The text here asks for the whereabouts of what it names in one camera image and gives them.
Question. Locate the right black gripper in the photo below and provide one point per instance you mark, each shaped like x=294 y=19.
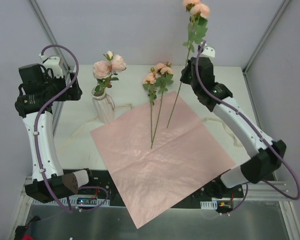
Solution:
x=190 y=75

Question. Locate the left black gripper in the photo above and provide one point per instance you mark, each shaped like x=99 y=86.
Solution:
x=75 y=88

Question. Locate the pink rose stem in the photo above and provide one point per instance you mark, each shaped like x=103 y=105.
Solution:
x=106 y=72
x=197 y=26
x=149 y=84
x=165 y=79

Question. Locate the white ribbed ceramic vase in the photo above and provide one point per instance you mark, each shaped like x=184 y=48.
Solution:
x=104 y=106

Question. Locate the pink wrapping paper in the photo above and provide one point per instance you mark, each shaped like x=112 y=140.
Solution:
x=157 y=156

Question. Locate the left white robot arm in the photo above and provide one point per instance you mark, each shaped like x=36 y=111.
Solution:
x=49 y=182

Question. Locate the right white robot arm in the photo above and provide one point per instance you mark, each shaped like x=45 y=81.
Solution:
x=262 y=149

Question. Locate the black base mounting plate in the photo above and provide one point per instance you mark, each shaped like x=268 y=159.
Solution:
x=102 y=185

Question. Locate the red cloth object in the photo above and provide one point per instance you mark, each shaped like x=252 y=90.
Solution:
x=27 y=237

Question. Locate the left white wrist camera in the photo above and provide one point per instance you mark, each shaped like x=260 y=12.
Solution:
x=51 y=66

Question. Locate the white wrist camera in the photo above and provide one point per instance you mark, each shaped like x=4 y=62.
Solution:
x=208 y=52
x=51 y=66

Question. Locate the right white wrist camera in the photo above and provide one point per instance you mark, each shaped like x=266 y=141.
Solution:
x=208 y=52

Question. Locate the left aluminium frame post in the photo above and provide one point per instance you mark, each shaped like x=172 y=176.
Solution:
x=48 y=32

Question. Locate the aluminium frame post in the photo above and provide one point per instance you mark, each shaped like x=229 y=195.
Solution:
x=268 y=31
x=48 y=32

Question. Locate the right aluminium frame post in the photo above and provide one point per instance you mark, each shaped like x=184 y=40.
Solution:
x=268 y=31

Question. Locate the left white cable duct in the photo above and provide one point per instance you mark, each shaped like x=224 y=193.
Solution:
x=84 y=202

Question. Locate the white cable duct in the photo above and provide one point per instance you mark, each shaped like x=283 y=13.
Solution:
x=84 y=202
x=209 y=205

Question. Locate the right white cable duct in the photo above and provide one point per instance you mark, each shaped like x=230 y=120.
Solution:
x=209 y=205

